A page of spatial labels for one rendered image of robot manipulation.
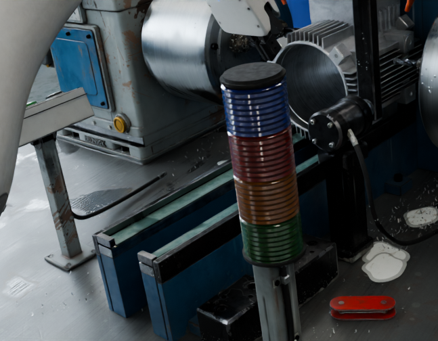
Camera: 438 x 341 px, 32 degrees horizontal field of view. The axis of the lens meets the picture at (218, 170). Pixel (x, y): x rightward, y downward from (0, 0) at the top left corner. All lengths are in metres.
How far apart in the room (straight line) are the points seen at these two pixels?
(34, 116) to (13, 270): 0.28
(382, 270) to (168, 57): 0.58
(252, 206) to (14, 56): 0.25
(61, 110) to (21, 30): 0.58
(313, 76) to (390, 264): 0.39
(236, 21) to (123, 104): 0.47
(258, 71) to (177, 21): 0.75
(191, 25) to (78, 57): 0.34
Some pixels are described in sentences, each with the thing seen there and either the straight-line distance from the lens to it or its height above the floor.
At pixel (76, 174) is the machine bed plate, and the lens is 1.62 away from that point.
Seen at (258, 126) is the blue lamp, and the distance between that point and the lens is 0.67.
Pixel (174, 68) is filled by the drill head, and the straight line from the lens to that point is 1.44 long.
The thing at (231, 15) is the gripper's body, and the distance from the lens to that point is 1.18.
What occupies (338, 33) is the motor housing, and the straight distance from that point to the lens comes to 1.24.
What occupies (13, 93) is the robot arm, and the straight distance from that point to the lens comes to 0.65.
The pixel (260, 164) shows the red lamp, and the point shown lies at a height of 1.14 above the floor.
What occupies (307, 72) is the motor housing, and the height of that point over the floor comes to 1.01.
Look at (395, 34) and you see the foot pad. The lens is 1.29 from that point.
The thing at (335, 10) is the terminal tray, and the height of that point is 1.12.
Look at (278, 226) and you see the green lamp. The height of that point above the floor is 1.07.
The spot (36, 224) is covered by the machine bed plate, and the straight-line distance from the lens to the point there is 1.45.
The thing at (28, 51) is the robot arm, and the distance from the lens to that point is 0.64.
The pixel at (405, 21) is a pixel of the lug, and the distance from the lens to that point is 1.33.
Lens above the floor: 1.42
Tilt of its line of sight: 24 degrees down
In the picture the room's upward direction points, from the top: 9 degrees counter-clockwise
